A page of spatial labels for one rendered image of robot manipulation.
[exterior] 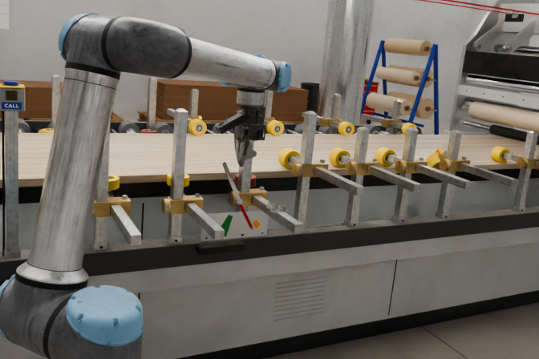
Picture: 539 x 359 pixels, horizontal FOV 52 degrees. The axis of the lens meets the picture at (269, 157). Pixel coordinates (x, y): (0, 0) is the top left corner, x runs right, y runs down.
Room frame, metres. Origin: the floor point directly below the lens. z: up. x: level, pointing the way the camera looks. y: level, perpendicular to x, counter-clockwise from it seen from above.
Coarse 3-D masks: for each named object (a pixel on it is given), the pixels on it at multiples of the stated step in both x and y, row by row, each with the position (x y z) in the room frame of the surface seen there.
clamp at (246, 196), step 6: (240, 192) 1.90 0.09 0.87; (246, 192) 1.91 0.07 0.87; (252, 192) 1.92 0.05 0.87; (258, 192) 1.93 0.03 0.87; (264, 192) 1.94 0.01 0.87; (234, 198) 1.89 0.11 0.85; (246, 198) 1.91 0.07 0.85; (234, 204) 1.90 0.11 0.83; (246, 204) 1.91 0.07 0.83; (252, 204) 1.92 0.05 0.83
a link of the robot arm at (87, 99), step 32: (64, 32) 1.20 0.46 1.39; (96, 32) 1.16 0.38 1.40; (96, 64) 1.17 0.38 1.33; (64, 96) 1.16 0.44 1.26; (96, 96) 1.16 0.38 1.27; (64, 128) 1.14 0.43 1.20; (96, 128) 1.16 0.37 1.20; (64, 160) 1.12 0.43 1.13; (96, 160) 1.16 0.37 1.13; (64, 192) 1.11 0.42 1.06; (64, 224) 1.10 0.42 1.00; (32, 256) 1.09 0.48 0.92; (64, 256) 1.09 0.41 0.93; (0, 288) 1.10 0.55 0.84; (32, 288) 1.05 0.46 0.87; (64, 288) 1.06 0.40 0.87; (0, 320) 1.06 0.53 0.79; (32, 320) 1.02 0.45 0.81
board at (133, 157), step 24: (0, 144) 2.17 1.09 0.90; (24, 144) 2.21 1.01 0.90; (48, 144) 2.25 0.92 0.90; (120, 144) 2.39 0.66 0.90; (144, 144) 2.43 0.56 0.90; (168, 144) 2.48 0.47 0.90; (192, 144) 2.53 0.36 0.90; (216, 144) 2.59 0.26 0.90; (264, 144) 2.70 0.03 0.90; (288, 144) 2.76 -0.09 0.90; (336, 144) 2.89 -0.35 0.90; (384, 144) 3.03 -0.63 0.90; (432, 144) 3.18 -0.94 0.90; (480, 144) 3.35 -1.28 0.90; (504, 144) 3.44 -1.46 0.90; (0, 168) 1.82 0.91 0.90; (24, 168) 1.85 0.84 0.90; (120, 168) 1.97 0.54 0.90; (144, 168) 2.00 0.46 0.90; (168, 168) 2.04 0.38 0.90; (192, 168) 2.07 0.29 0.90; (216, 168) 2.11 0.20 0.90; (264, 168) 2.18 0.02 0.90; (336, 168) 2.31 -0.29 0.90; (384, 168) 2.42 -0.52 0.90; (504, 168) 2.78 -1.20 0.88
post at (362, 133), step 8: (360, 128) 2.16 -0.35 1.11; (360, 136) 2.15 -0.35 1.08; (368, 136) 2.15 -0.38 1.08; (360, 144) 2.14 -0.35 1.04; (360, 152) 2.14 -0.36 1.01; (360, 160) 2.14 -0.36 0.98; (352, 176) 2.16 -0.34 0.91; (360, 176) 2.15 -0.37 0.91; (360, 184) 2.15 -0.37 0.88; (352, 200) 2.14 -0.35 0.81; (352, 208) 2.14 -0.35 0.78; (352, 216) 2.14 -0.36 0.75
